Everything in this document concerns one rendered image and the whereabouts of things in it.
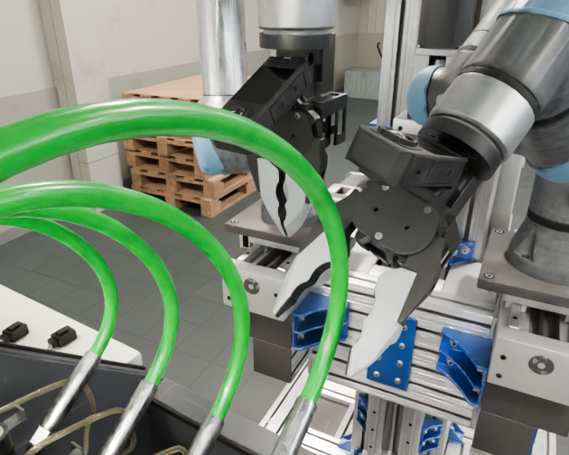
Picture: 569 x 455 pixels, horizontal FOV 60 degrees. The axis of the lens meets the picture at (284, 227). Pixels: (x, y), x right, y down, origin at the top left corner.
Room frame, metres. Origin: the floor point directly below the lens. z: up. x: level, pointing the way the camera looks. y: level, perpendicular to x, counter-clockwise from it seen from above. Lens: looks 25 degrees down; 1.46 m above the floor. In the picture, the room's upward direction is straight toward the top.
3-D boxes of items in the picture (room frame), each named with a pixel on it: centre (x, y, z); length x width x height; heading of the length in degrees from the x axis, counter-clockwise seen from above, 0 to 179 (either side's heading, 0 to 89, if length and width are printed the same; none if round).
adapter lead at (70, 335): (0.58, 0.36, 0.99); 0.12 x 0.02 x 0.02; 145
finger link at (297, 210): (0.51, -0.03, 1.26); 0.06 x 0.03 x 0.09; 148
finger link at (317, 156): (0.48, -0.02, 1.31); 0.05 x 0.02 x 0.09; 58
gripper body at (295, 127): (0.52, -0.01, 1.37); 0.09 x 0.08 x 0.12; 148
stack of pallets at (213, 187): (3.96, 0.62, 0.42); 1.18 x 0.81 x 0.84; 154
